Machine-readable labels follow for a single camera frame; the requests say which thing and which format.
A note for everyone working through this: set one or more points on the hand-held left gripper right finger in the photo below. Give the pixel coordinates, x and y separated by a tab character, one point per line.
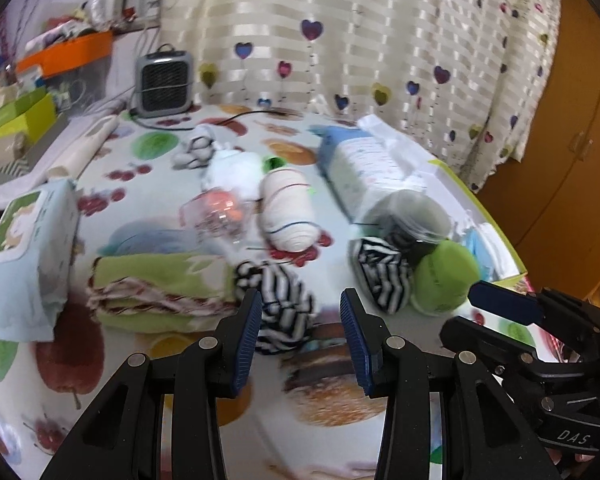
355	345

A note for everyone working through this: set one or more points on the white paper roll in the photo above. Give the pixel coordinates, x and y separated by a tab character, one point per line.
85	142

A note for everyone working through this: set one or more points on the clear plastic jar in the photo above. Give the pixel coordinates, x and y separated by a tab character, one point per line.
415	215

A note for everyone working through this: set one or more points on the wooden cabinet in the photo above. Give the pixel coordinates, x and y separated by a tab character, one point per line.
570	135

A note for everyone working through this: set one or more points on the lime green cloth bundle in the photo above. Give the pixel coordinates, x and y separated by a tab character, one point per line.
445	280

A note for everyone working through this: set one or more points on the green cardboard box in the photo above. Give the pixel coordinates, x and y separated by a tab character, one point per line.
15	117

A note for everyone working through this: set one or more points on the white cloth roll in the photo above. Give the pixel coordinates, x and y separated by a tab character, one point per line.
287	207

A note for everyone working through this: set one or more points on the white fluffy cloth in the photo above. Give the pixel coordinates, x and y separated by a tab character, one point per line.
230	170

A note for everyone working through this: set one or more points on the light blue terry cloth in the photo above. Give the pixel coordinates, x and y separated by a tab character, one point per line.
480	255

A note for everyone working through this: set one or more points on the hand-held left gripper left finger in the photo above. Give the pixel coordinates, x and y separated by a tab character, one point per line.
246	342

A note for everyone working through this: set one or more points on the wet wipes pack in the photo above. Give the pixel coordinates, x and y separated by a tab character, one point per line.
30	255

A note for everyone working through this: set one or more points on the clear bag with orange contents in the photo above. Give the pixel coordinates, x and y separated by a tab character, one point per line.
215	212

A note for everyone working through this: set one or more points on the black white striped sock ball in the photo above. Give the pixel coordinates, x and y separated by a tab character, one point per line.
195	152
280	305
382	272

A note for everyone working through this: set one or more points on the heart print striped curtain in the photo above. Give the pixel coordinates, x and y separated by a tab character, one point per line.
380	35

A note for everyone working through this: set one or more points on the white box with green edge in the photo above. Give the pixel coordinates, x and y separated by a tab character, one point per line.
460	195

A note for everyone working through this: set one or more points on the fruit print tablecloth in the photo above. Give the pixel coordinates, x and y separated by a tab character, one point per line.
140	195

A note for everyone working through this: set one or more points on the grey fan heater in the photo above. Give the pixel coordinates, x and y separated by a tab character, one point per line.
162	82

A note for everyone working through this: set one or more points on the green patterned folded towel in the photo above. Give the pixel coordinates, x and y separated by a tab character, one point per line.
160	280

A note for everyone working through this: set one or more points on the white folded cloth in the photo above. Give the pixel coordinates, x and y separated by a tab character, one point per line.
502	255

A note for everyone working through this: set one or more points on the small green object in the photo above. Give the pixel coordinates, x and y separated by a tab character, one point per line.
275	163

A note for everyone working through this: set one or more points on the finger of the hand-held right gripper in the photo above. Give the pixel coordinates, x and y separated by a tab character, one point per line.
480	337
502	302

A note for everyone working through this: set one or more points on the orange lidded storage bin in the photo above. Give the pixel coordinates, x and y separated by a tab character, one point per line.
65	55

